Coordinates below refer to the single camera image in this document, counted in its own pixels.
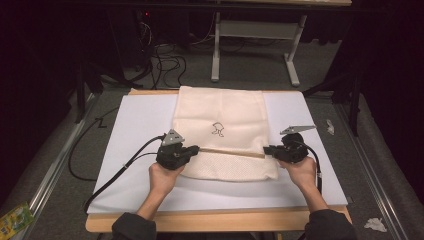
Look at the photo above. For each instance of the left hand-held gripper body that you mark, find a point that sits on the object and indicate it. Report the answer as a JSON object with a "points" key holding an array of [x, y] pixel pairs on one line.
{"points": [[171, 156]]}

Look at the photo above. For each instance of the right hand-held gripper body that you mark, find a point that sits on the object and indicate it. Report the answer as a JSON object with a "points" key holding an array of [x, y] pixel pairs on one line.
{"points": [[291, 151]]}

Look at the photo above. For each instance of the cream mesh laundry bag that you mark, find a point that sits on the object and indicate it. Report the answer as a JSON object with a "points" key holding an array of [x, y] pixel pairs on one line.
{"points": [[226, 106]]}

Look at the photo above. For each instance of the person's left hand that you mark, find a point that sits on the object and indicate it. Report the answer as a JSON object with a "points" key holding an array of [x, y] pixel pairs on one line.
{"points": [[163, 180]]}

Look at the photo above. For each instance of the person's right hand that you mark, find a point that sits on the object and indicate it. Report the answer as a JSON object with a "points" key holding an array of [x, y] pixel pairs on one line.
{"points": [[301, 175]]}

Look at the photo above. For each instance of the small white paper scrap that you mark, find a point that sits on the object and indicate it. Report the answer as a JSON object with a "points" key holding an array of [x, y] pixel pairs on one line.
{"points": [[330, 127]]}

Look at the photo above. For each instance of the white foam board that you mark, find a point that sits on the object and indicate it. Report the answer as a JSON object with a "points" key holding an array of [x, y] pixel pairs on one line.
{"points": [[133, 116]]}

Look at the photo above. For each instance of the wooden table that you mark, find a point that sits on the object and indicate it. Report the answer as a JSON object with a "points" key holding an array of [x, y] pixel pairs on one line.
{"points": [[216, 221]]}

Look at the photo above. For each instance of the black stand legs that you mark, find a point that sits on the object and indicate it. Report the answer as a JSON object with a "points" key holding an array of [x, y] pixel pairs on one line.
{"points": [[83, 90], [350, 96]]}

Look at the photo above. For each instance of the crumpled white tissue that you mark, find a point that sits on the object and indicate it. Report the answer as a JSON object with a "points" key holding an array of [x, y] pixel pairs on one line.
{"points": [[375, 224]]}

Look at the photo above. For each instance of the green snack packet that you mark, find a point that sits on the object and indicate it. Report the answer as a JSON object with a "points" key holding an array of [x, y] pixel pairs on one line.
{"points": [[15, 220]]}

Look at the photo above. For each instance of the metal floor rail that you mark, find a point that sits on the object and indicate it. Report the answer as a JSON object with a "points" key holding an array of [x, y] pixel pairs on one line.
{"points": [[370, 173], [50, 173]]}

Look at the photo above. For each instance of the white metal desk frame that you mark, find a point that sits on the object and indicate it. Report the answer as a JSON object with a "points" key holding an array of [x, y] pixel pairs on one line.
{"points": [[256, 30]]}

